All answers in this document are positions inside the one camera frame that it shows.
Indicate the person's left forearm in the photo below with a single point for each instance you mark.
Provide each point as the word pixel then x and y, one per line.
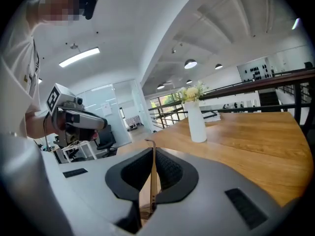
pixel 37 126

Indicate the white ceramic vase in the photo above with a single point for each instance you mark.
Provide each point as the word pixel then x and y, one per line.
pixel 197 124

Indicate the black dome pendant lamp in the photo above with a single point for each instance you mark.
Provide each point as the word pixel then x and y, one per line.
pixel 218 67
pixel 189 81
pixel 160 86
pixel 190 64

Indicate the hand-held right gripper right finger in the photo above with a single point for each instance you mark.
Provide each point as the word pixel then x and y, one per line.
pixel 201 205

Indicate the person's left hand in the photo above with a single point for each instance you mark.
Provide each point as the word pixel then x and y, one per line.
pixel 59 122

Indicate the thin wooden stick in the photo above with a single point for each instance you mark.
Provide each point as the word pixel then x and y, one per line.
pixel 153 181

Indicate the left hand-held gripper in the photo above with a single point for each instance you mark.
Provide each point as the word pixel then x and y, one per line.
pixel 60 96

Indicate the person's head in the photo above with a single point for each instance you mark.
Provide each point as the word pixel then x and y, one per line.
pixel 51 1

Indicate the long ceiling strip light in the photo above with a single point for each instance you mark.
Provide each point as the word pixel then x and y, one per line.
pixel 295 23
pixel 78 57

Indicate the stack of books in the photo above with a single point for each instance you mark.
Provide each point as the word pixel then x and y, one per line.
pixel 212 117

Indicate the person's beige printed shirt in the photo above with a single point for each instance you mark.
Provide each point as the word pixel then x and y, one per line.
pixel 17 82

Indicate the white notice sheet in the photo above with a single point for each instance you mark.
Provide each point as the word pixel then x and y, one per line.
pixel 106 109

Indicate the white metal-frame desk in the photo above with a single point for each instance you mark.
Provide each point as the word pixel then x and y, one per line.
pixel 82 144

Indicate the yellow and white flower bouquet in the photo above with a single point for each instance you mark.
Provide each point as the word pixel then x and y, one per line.
pixel 192 92

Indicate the patterned white bench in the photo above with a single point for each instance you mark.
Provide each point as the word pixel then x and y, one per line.
pixel 133 121

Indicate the black swivel office chair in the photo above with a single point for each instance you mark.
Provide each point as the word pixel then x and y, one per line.
pixel 107 138

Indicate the white wall display board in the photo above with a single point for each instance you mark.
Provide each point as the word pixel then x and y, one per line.
pixel 246 77

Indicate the large dark-framed window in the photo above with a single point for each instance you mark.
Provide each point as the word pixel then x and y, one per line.
pixel 167 99

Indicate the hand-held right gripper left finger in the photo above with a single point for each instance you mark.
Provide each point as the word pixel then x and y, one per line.
pixel 98 188

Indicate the black head-mounted camera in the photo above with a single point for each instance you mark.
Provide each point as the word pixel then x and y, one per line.
pixel 89 6

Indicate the black railing with wooden handrail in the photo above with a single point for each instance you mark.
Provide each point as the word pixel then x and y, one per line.
pixel 270 81

